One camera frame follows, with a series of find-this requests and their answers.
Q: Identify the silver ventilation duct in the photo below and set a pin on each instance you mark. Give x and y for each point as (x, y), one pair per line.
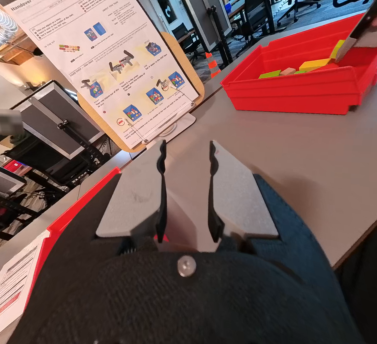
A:
(7, 26)

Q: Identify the red plastic bin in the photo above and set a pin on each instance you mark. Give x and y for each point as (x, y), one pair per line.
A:
(63, 226)
(294, 96)

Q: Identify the black phone icon sign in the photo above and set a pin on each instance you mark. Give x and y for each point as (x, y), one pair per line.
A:
(167, 11)

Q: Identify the tan wooden block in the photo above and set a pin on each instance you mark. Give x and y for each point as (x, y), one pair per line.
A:
(288, 71)

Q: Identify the yellow orange wooden block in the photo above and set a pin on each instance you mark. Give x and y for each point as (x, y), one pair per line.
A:
(315, 65)

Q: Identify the yellow-green wooden block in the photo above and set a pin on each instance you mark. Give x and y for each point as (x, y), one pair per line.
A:
(338, 49)

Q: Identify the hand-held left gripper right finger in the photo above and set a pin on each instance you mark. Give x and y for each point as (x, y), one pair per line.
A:
(241, 199)

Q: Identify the lime green plank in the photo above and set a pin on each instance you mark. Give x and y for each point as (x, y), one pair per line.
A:
(269, 74)

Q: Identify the blue plastic bin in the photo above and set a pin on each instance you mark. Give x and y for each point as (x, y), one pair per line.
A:
(228, 8)

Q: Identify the red storage box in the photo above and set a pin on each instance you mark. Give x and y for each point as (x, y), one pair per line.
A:
(13, 166)

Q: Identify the instruction poster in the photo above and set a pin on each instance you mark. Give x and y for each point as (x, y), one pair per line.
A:
(88, 40)

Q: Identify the grey panel board on stand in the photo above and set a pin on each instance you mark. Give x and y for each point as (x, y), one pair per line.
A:
(44, 114)
(203, 11)

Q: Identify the white paper with red print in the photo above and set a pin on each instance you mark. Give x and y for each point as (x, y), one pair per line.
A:
(17, 276)

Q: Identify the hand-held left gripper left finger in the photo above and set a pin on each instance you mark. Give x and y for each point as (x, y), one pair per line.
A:
(132, 199)

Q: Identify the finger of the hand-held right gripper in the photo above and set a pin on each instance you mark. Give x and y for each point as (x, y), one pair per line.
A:
(346, 49)

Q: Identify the orange traffic cone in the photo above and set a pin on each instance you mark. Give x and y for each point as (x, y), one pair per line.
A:
(213, 67)

